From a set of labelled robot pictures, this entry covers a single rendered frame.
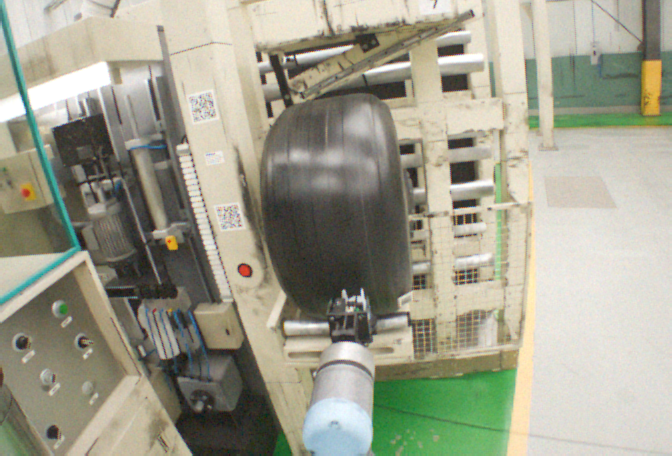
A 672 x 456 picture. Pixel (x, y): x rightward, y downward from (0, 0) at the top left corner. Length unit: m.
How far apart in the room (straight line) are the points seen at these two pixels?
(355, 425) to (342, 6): 1.01
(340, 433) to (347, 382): 0.08
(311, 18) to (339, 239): 0.67
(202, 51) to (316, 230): 0.51
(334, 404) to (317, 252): 0.34
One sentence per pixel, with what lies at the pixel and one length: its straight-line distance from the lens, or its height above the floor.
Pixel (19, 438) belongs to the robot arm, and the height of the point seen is 1.30.
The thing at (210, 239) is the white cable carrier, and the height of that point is 1.16.
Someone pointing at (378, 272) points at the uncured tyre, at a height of 1.14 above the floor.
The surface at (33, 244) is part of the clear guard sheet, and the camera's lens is 0.89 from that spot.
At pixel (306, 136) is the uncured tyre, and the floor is 1.41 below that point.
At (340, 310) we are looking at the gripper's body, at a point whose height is 1.14.
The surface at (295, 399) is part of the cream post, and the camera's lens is 1.36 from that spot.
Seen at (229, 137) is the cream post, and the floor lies 1.42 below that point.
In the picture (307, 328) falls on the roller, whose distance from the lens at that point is 1.02.
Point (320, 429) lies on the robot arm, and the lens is 0.51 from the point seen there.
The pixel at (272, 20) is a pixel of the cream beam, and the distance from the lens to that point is 1.17.
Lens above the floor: 1.52
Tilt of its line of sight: 19 degrees down
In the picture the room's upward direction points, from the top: 10 degrees counter-clockwise
